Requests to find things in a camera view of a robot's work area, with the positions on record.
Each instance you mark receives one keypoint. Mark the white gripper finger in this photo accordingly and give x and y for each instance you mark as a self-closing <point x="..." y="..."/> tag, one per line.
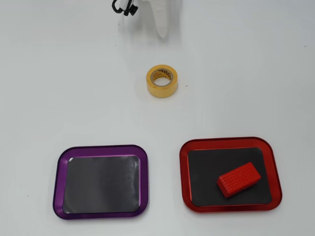
<point x="162" y="19"/>

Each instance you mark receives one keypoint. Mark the red studded block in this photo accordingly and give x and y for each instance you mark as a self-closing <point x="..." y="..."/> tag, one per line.
<point x="240" y="178"/>

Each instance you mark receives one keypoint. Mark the yellow tape roll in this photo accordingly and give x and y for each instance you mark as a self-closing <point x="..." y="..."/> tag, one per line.
<point x="162" y="89"/>

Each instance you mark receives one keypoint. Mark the red metal tray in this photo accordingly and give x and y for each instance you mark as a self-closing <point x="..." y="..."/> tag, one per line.
<point x="197" y="177"/>

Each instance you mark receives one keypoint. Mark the purple metal tray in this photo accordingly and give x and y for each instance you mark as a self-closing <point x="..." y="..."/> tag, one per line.
<point x="101" y="183"/>

